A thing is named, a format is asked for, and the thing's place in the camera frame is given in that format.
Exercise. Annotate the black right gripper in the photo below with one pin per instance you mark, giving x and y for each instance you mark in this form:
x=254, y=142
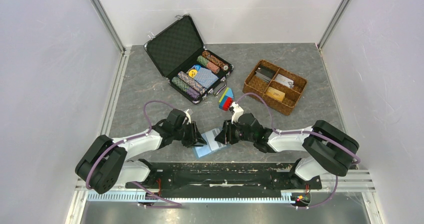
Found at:
x=226, y=135

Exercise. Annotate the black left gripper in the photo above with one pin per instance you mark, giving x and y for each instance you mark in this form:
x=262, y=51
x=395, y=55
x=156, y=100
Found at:
x=195, y=137

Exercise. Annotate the blue card holder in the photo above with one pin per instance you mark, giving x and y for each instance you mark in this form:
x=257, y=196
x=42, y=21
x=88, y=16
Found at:
x=211, y=145

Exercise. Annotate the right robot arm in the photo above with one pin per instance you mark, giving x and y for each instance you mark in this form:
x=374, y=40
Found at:
x=330, y=149

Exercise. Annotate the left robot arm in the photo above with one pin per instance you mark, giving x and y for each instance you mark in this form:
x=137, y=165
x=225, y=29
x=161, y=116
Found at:
x=109, y=161

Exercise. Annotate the blue playing card deck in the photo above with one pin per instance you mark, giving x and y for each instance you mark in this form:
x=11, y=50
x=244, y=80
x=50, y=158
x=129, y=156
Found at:
x=205, y=77

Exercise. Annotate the gold VIP card stack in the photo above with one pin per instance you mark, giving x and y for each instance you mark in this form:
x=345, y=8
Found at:
x=275, y=94

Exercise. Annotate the dark card stack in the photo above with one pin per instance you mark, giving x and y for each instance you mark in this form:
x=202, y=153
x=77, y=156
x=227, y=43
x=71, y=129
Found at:
x=264, y=73

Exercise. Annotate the white card stack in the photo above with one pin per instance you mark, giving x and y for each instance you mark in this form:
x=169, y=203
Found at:
x=285, y=81

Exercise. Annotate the colourful toy brick block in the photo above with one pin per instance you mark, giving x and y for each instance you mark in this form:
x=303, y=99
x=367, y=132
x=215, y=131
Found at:
x=226, y=99

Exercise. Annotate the green purple chip stack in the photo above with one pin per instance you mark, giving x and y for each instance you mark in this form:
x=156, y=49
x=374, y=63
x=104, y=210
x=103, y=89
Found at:
x=185, y=87

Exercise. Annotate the yellow dealer chip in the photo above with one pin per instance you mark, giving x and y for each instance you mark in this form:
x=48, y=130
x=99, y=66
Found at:
x=192, y=73

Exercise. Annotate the green pink chip stack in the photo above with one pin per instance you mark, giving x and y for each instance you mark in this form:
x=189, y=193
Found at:
x=208, y=64

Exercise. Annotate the woven wicker basket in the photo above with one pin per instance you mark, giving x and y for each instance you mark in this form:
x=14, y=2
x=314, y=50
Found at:
x=253, y=84

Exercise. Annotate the brown orange chip stack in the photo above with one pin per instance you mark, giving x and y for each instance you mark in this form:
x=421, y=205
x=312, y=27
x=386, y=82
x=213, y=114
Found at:
x=215, y=60

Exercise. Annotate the black poker chip case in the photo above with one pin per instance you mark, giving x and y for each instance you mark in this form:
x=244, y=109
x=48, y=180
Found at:
x=177, y=48

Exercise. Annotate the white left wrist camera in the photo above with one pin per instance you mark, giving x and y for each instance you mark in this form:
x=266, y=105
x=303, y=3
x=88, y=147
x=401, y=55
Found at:
x=188, y=115

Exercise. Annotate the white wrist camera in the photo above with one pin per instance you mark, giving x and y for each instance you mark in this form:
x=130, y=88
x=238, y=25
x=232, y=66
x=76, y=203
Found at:
x=188, y=115
x=236, y=111

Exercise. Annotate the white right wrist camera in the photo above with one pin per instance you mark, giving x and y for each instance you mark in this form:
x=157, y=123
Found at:
x=236, y=111

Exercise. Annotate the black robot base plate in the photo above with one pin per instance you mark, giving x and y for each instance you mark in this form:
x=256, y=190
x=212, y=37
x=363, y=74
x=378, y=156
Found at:
x=225, y=179

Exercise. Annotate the white cable duct rail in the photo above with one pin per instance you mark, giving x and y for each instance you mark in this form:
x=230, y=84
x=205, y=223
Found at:
x=140, y=196

